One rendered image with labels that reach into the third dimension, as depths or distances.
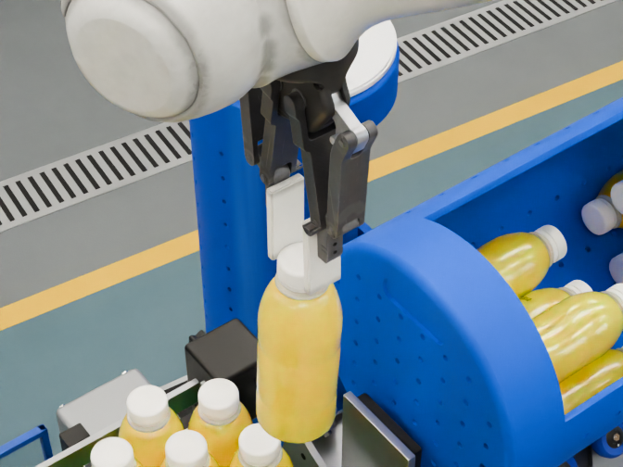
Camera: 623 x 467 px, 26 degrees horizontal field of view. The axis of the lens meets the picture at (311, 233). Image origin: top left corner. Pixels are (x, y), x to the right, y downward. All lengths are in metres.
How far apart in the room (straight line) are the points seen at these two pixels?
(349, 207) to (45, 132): 2.46
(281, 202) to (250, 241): 0.87
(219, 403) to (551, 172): 0.47
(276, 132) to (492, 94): 2.51
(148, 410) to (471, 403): 0.30
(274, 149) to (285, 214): 0.07
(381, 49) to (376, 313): 0.58
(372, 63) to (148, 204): 1.43
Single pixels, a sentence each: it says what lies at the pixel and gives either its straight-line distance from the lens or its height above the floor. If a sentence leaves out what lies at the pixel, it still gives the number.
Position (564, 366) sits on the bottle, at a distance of 1.30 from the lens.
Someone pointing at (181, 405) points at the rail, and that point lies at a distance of 1.44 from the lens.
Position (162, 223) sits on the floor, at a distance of 3.05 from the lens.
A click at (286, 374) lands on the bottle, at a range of 1.05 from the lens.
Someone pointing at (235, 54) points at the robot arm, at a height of 1.72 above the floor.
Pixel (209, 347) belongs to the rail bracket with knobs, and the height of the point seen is 1.00.
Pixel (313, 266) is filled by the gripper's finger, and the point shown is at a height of 1.38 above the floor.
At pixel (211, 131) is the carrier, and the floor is 0.96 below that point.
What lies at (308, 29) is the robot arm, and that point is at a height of 1.72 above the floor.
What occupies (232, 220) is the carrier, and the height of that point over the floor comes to 0.82.
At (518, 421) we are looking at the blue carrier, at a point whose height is 1.15.
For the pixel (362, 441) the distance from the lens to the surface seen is 1.34.
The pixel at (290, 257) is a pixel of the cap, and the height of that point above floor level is 1.37.
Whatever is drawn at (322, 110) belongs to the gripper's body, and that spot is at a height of 1.53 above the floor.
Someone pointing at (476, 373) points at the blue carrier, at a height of 1.18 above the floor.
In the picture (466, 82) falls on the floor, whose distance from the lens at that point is 3.45.
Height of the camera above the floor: 2.07
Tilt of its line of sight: 44 degrees down
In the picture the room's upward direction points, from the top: straight up
